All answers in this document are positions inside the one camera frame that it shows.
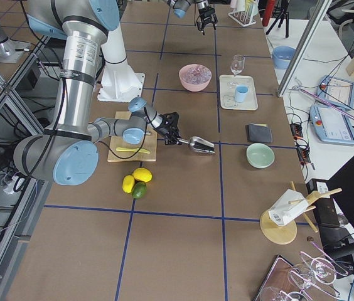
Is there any black tripod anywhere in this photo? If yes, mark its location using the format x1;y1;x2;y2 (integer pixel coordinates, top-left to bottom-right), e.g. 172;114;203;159
265;0;290;38

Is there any yellow lemon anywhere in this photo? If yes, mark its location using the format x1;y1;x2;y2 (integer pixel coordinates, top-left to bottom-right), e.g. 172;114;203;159
132;167;153;182
122;175;136;194

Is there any far blue teach pendant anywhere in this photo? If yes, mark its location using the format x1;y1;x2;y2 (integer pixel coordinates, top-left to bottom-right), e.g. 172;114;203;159
317;75;354;111

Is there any blue teach pendant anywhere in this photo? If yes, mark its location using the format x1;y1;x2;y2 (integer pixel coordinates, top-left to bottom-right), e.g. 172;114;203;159
317;75;354;111
309;105;354;145

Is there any cream bear tray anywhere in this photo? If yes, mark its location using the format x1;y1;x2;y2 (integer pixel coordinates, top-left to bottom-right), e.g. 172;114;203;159
219;75;258;111

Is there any clear wine glass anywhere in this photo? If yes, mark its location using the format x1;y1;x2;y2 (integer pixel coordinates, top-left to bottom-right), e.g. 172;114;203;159
228;55;245;88

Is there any aluminium frame post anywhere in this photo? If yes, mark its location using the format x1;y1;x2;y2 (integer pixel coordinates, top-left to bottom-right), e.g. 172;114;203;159
277;0;333;97

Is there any stainless steel ice scoop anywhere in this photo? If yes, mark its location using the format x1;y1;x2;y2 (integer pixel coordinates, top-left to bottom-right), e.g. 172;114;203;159
178;136;215;154

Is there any green bowl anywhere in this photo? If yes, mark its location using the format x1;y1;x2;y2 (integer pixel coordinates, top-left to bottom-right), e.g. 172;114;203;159
246;143;275;169

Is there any white wire cup rack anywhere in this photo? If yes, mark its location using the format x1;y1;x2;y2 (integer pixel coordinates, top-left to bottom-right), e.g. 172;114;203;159
228;0;259;27

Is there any red fire extinguisher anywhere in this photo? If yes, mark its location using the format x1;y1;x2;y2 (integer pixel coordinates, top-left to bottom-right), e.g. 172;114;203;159
262;0;276;27

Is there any pile of clear ice cubes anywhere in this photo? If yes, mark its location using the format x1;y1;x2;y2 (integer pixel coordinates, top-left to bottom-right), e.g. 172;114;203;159
183;65;212;85

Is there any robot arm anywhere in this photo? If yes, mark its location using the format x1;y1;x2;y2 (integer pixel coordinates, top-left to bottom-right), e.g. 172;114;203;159
14;1;180;186
164;0;218;35

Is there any yellow plastic knife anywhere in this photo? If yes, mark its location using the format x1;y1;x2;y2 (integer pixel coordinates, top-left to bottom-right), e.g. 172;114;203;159
116;147;151;154

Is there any white power strip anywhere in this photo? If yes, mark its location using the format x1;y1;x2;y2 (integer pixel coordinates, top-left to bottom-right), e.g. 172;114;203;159
3;175;24;194

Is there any grey folded cloth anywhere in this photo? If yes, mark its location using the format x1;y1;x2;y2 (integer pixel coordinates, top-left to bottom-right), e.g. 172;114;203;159
245;123;272;143

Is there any pink bowl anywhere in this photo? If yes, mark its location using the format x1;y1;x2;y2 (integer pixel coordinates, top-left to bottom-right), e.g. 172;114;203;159
179;64;212;92

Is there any green avocado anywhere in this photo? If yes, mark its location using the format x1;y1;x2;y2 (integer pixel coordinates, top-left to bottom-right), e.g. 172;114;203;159
131;182;147;199

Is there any wooden cutting board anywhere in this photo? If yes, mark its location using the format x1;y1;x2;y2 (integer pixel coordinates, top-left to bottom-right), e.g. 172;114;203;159
109;125;158;162

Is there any near blue teach pendant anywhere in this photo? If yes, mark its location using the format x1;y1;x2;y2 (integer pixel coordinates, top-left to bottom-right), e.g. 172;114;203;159
309;105;354;145

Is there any wooden stand round base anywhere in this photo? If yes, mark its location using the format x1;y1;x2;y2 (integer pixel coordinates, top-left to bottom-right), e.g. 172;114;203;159
260;181;342;245

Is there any light blue cup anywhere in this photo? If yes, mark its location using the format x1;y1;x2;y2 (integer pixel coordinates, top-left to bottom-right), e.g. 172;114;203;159
234;85;249;103

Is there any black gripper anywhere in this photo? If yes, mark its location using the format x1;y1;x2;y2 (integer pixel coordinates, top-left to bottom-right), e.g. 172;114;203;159
156;112;181;145
196;6;218;35

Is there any blue bowl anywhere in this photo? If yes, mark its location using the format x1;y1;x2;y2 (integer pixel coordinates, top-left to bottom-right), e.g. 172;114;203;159
272;46;296;70

